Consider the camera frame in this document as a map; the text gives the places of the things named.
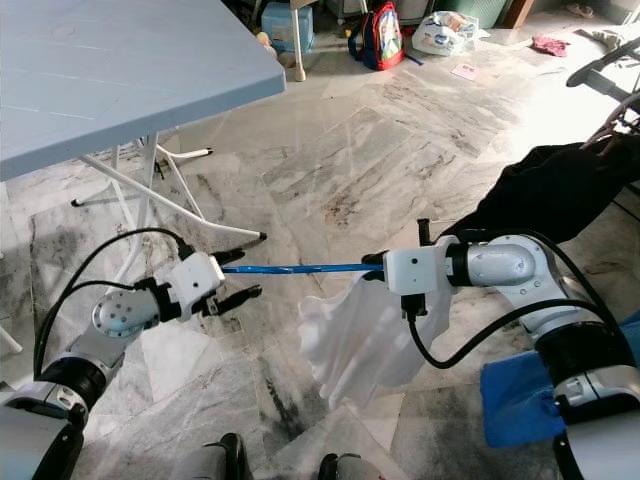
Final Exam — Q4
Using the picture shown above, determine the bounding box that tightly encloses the blue plastic hanger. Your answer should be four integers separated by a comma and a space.
220, 260, 387, 276

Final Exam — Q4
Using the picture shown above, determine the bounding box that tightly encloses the white garment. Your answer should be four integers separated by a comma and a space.
296, 274, 453, 411

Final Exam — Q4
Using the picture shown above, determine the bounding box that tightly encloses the robot left leg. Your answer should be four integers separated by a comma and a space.
175, 432, 248, 480

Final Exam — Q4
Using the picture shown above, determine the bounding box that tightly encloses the robot leg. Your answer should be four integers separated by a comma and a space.
318, 452, 383, 480
175, 432, 248, 480

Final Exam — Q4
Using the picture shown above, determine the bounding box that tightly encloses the black garment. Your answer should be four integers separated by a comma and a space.
443, 143, 629, 248

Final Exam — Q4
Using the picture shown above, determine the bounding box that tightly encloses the robot right leg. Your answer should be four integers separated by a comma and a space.
318, 452, 383, 480

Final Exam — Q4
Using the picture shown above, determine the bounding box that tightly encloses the pink paper sheet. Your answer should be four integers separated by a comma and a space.
450, 62, 481, 82

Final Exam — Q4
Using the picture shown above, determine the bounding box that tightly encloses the red and blue backpack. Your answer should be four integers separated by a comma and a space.
348, 0, 408, 72

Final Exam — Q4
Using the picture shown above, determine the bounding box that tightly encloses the light blue plastic box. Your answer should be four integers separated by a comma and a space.
260, 0, 314, 54

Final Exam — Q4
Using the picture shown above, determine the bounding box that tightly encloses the clear plastic bag of packs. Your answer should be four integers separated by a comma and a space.
410, 10, 483, 57

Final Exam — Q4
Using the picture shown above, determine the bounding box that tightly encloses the green cabinet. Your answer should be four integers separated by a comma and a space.
455, 0, 511, 29

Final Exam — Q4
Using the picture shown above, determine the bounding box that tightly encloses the red crumpled cloth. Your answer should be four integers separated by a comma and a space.
530, 33, 572, 59

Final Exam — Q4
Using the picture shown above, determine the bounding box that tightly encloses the beige crumpled cloth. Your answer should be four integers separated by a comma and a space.
580, 25, 640, 58

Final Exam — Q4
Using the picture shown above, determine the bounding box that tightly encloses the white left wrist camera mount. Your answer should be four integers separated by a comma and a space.
155, 251, 227, 323

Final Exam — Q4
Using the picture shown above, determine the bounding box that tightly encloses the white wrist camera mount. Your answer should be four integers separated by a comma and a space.
382, 240, 457, 323
155, 251, 227, 323

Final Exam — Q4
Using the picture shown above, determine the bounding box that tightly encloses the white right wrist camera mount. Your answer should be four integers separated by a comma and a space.
382, 240, 457, 323

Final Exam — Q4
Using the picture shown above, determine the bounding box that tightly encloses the brown wooden post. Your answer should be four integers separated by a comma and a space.
508, 0, 538, 29

